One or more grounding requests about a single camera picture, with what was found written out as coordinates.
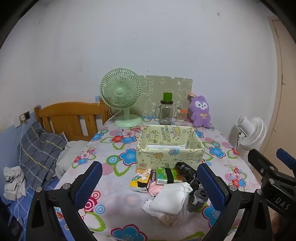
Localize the white standing fan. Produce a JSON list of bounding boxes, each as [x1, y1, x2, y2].
[[235, 116, 267, 153]]

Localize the crumpled white grey cloth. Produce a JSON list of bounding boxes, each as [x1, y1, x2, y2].
[[3, 166, 26, 201]]

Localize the wooden bed headboard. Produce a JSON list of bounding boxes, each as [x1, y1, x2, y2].
[[34, 97, 111, 142]]

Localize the yellow cartoon print storage box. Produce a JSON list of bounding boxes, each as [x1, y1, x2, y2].
[[136, 124, 205, 169]]

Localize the grey plaid pillow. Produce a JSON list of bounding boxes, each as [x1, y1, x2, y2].
[[17, 122, 67, 190]]

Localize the white blanket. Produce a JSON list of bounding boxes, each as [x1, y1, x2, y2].
[[55, 140, 89, 180]]

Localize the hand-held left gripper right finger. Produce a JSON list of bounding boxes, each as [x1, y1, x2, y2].
[[196, 163, 273, 241]]

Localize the pink paper packet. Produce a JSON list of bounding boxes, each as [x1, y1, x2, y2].
[[148, 183, 167, 197]]

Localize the white flat packet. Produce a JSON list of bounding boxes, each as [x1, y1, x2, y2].
[[144, 144, 188, 151]]

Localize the wall socket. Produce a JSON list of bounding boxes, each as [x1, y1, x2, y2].
[[18, 111, 31, 123]]

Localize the white fan cable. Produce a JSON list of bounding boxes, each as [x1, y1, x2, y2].
[[103, 109, 123, 127]]

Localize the black plastic bag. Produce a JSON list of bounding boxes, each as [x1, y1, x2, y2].
[[174, 162, 201, 189]]

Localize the blue bed sheet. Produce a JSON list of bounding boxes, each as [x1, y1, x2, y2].
[[0, 178, 60, 241]]

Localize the white charger cable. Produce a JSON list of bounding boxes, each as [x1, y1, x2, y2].
[[17, 119, 26, 220]]

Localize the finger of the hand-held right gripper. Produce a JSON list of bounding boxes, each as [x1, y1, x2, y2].
[[248, 149, 281, 183], [277, 148, 296, 166]]

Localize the clear plastic snack bag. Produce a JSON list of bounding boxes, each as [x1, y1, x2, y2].
[[157, 204, 192, 227]]

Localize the purple plush bunny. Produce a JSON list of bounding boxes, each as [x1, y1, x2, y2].
[[188, 95, 212, 128]]

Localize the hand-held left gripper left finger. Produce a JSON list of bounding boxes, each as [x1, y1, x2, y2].
[[25, 161, 103, 241]]

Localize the glass jar with green lid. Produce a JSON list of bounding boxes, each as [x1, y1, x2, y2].
[[155, 92, 176, 125]]

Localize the green tissue packet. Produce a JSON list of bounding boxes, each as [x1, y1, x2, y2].
[[155, 167, 184, 185]]

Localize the grey socks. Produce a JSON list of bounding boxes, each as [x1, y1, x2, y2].
[[187, 188, 208, 213]]

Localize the cotton swab container orange lid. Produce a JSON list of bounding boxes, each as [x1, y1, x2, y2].
[[176, 108, 189, 122]]

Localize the beige door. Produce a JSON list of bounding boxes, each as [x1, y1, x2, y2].
[[267, 16, 296, 163]]

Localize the cartoon print cardboard panel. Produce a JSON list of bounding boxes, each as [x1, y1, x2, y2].
[[138, 75, 193, 117]]

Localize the green desk fan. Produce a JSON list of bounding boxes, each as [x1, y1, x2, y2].
[[100, 68, 143, 127]]

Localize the colourful cartoon carton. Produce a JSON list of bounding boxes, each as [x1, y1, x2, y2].
[[129, 168, 153, 193]]

